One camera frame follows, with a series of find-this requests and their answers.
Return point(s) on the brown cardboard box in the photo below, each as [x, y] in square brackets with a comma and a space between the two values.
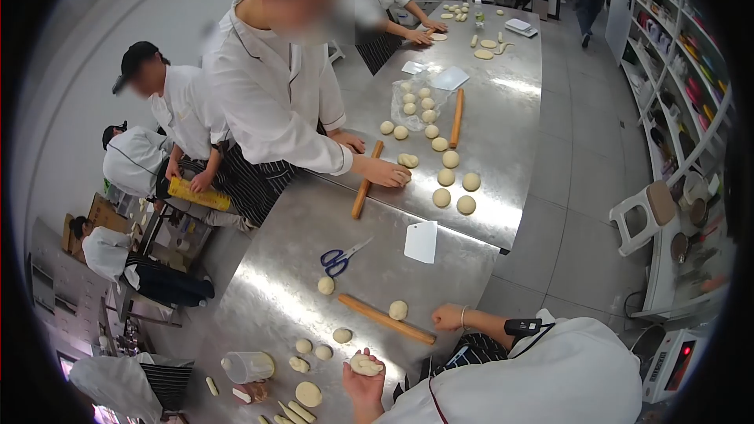
[97, 218]

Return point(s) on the clear plastic measuring jug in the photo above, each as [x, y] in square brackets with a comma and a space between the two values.
[250, 367]

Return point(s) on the long yellow box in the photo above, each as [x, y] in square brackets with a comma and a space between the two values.
[200, 194]

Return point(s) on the wooden rolling pin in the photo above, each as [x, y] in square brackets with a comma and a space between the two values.
[386, 319]
[366, 182]
[456, 119]

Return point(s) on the white kitchen scale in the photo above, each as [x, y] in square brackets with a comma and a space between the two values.
[521, 27]

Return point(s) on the lumpy dough piece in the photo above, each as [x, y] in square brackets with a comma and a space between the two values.
[299, 364]

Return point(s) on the person's body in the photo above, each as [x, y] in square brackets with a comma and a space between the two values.
[530, 377]

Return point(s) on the round dough ball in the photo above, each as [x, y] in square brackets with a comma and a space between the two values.
[326, 285]
[323, 352]
[342, 335]
[304, 345]
[398, 310]

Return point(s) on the black wrist band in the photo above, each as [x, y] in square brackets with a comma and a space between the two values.
[521, 326]

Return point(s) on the scattered shaped dough pieces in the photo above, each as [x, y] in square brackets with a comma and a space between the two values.
[484, 54]

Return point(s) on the clear plastic bottle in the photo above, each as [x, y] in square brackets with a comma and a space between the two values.
[479, 15]

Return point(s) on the brown transparent packet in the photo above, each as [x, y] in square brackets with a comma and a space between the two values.
[252, 393]

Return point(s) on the person's left fingers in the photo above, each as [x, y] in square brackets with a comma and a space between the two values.
[372, 353]

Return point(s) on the white appliance with red display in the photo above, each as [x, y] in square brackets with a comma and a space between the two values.
[671, 365]

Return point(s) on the person's left hand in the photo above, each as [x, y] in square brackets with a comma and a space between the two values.
[366, 386]

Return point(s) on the white shelf with kitchenware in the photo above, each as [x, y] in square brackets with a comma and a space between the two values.
[677, 70]

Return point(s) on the flat round dough disc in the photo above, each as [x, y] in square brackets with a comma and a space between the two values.
[308, 394]

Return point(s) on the steel bowl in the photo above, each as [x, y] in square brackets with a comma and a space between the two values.
[645, 341]

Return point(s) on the bunch of dough sticks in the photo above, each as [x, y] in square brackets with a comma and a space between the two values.
[297, 412]

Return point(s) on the group of dough balls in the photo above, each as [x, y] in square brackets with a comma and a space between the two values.
[446, 176]

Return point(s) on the person's right hand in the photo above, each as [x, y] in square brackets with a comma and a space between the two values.
[450, 318]

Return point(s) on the small white plastic card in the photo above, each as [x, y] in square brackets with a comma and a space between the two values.
[412, 68]

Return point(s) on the short dough stick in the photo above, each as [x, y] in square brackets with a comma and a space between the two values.
[212, 386]

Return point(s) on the white step stool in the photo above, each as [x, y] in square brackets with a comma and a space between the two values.
[651, 206]

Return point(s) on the person's left thumb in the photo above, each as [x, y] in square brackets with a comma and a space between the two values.
[347, 372]

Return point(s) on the white plastic dough scraper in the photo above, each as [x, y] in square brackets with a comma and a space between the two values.
[421, 241]
[450, 78]

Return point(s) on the person's right fingers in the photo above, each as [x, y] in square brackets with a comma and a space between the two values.
[439, 321]

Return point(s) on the clear plastic bag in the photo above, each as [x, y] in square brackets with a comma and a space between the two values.
[415, 121]

